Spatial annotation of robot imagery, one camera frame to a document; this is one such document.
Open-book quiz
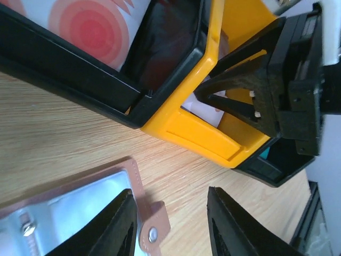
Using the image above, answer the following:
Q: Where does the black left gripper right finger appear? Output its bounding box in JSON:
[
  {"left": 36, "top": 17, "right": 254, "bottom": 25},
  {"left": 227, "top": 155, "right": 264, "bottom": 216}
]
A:
[{"left": 207, "top": 187, "right": 302, "bottom": 256}]

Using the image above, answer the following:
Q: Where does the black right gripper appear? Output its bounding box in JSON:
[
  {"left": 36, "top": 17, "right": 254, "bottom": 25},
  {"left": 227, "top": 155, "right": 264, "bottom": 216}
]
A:
[{"left": 194, "top": 3, "right": 323, "bottom": 156}]

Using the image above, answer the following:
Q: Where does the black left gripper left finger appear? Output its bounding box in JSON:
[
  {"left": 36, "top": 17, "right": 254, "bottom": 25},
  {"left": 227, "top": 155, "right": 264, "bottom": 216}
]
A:
[{"left": 48, "top": 189, "right": 137, "bottom": 256}]

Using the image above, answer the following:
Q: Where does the yellow card bin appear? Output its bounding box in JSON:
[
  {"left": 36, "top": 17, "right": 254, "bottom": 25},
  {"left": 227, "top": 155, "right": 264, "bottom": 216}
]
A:
[{"left": 142, "top": 1, "right": 277, "bottom": 169}]

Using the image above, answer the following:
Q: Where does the black bin with teal cards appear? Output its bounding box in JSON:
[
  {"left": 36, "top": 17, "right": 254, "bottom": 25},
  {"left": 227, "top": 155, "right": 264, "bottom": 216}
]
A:
[{"left": 234, "top": 138, "right": 315, "bottom": 187}]

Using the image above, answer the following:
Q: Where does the black card bin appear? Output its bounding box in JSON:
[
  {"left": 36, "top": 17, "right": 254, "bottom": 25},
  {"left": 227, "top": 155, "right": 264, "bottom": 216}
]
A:
[{"left": 1, "top": 1, "right": 211, "bottom": 129}]

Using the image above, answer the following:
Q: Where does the red white cards stack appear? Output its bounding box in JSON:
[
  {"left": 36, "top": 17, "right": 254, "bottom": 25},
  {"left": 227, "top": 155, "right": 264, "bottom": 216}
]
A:
[{"left": 11, "top": 1, "right": 150, "bottom": 70}]

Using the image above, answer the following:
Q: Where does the black enclosure frame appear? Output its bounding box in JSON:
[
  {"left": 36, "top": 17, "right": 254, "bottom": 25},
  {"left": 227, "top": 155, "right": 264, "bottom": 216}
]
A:
[{"left": 290, "top": 181, "right": 333, "bottom": 255}]

